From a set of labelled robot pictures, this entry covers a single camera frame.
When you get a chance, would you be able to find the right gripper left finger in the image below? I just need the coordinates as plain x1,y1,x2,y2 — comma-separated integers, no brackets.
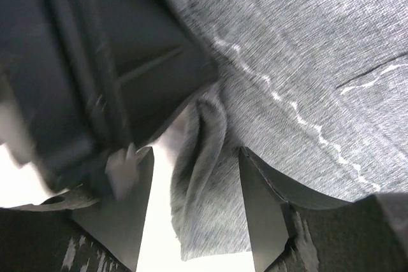
71,147,154,271

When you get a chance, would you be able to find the grey cloth napkin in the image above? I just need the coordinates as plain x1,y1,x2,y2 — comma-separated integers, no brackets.
170,0,407,261

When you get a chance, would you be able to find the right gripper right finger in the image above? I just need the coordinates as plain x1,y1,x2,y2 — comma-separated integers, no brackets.
238,147,348,271

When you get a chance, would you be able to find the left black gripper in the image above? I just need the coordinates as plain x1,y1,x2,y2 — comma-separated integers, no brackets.
1,0,218,194

